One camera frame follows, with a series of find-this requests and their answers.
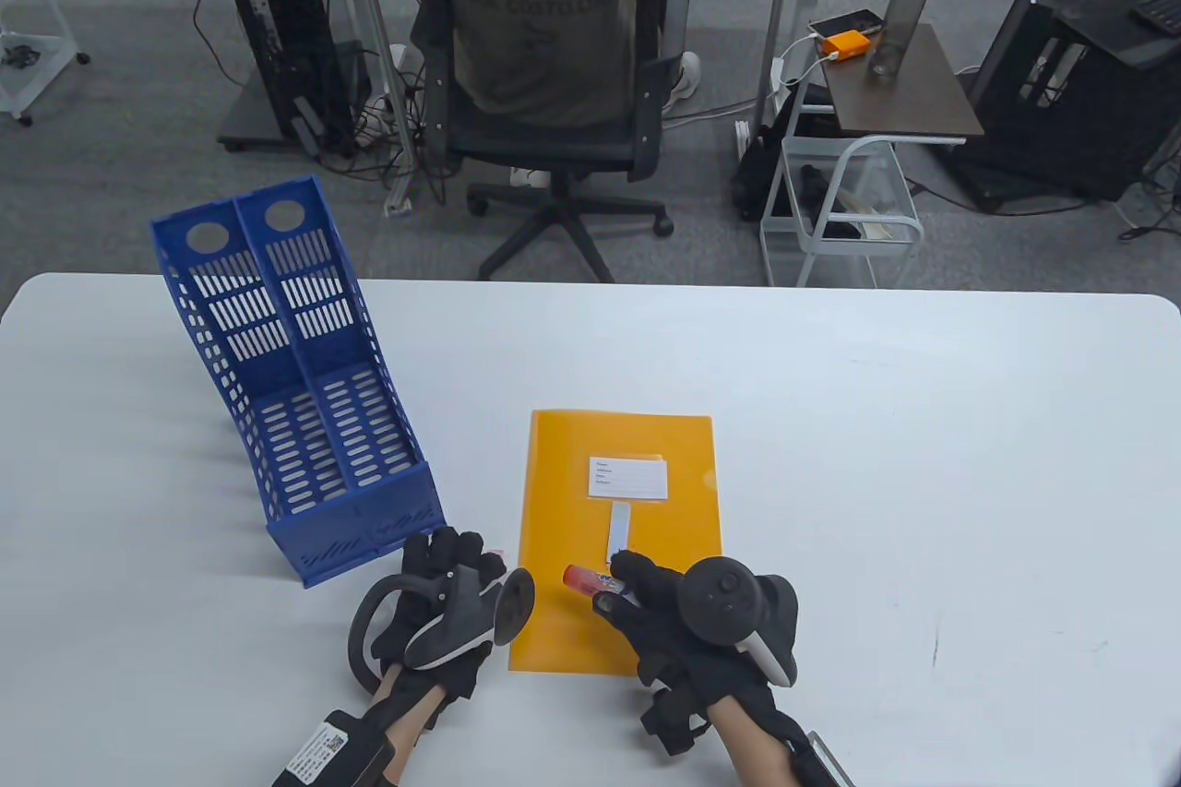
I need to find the person's left hand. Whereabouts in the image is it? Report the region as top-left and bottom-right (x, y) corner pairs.
(372, 527), (508, 700)

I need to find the person's right hand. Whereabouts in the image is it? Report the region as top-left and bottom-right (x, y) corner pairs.
(592, 550), (776, 719)

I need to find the red and white glue stick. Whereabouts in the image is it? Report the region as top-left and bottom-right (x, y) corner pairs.
(563, 564), (630, 596)

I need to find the black and white hand controller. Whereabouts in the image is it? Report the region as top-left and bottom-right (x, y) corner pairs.
(348, 567), (536, 696)
(676, 556), (800, 688)

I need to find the yellow L-shaped folder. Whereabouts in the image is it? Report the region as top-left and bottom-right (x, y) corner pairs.
(507, 410), (725, 677)

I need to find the person's left forearm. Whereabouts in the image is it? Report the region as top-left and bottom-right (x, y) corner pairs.
(378, 686), (444, 787)

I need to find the person's right forearm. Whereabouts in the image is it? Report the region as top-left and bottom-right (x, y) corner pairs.
(715, 702), (799, 787)

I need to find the white lined label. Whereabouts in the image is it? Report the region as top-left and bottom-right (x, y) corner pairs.
(589, 455), (669, 502)

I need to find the blue plastic file rack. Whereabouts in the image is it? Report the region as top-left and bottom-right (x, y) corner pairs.
(149, 175), (449, 590)

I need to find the black mesh office chair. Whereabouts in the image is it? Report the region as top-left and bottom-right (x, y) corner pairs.
(399, 0), (693, 283)

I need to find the black bag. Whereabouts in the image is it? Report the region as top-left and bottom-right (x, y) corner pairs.
(734, 86), (831, 221)

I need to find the white wheeled cart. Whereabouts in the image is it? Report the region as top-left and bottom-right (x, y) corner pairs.
(759, 135), (925, 288)
(0, 0), (91, 128)

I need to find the black computer tower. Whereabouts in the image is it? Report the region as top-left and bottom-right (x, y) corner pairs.
(226, 0), (361, 156)

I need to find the brown side table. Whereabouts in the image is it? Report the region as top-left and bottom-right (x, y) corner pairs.
(819, 24), (984, 144)

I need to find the black smartphone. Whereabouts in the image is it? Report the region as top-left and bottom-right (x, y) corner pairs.
(807, 9), (885, 39)

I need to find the dark transparent water bottle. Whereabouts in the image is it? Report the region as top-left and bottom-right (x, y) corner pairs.
(867, 0), (938, 78)

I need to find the aluminium frame post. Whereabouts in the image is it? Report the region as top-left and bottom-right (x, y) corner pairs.
(288, 0), (421, 216)
(757, 0), (802, 142)

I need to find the black open-frame computer case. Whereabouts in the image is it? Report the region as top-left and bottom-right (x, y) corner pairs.
(950, 0), (1181, 214)

